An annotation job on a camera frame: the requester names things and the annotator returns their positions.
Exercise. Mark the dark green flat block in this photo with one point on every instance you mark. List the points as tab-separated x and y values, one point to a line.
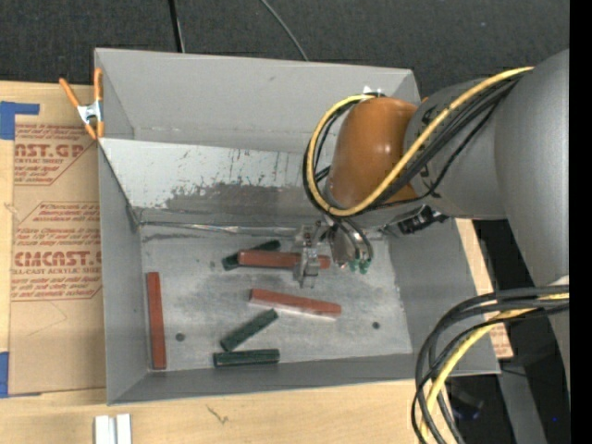
231	262
250	329
245	358

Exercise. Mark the grey metal bin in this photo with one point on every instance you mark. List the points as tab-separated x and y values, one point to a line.
277	109

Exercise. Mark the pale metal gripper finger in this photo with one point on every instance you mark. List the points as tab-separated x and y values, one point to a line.
313	271
300	268

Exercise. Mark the black cylinder on white bracket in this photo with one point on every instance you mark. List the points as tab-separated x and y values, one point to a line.
416	222

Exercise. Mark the brown cardboard board, red print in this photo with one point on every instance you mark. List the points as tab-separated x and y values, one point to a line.
55	331

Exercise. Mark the red-brown flat block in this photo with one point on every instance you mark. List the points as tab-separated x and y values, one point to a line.
266	259
296	301
156	322

